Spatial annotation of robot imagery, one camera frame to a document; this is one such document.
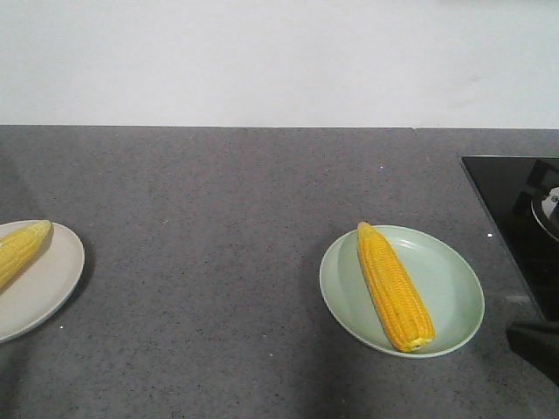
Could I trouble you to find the black gas stove top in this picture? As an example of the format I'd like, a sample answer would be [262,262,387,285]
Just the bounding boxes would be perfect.
[462,155,558,320]

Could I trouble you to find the yellow corn cob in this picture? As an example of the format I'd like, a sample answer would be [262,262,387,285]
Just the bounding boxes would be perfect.
[1,220,52,287]
[356,222,436,353]

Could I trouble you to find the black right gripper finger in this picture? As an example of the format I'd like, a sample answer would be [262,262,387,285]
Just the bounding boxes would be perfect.
[506,321,558,386]

